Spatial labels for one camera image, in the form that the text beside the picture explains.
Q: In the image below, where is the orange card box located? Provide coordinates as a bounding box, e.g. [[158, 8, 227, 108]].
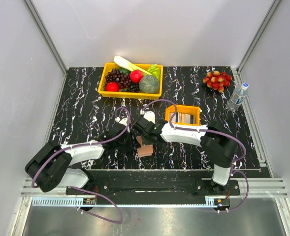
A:
[[165, 105, 201, 126]]

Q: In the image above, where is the yellow fruit tray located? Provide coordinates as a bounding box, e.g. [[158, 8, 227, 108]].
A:
[[97, 62, 163, 100]]

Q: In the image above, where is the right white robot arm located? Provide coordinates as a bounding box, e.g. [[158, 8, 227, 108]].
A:
[[133, 116, 242, 195]]

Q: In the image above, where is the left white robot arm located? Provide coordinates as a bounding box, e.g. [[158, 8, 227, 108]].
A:
[[25, 118, 130, 194]]

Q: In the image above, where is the stack of cards in box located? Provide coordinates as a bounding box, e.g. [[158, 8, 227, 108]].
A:
[[171, 112, 196, 125]]

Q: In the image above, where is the black grape bunch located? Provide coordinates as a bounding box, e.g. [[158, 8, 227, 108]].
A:
[[120, 83, 140, 93]]

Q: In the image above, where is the green netted melon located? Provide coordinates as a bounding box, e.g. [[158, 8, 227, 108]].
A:
[[139, 75, 160, 94]]

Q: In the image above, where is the red apple left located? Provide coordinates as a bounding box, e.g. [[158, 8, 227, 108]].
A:
[[106, 82, 120, 92]]

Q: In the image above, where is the red apple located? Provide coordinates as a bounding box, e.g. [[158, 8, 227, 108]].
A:
[[129, 70, 143, 84], [106, 82, 120, 92]]

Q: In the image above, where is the purple grape bunch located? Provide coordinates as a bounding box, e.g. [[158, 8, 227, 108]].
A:
[[104, 68, 132, 90]]

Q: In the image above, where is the red apple right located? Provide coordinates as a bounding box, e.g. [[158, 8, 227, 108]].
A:
[[129, 70, 143, 84]]

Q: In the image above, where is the white green leek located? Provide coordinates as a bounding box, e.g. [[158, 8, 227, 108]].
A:
[[113, 56, 162, 79]]

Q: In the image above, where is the green avocado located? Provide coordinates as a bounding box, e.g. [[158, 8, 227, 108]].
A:
[[119, 67, 130, 75]]

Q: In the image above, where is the clear plastic water bottle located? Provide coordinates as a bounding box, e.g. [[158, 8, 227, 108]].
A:
[[226, 83, 249, 112]]

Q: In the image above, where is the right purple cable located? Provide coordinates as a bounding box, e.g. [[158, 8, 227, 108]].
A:
[[141, 99, 250, 213]]

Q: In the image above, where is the purple cable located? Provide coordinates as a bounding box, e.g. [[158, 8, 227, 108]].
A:
[[141, 99, 250, 213], [31, 107, 132, 224]]

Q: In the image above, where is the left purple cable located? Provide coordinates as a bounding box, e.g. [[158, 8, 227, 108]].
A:
[[31, 107, 132, 224]]

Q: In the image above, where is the aluminium frame rail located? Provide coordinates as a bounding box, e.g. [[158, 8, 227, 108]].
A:
[[23, 0, 69, 74]]

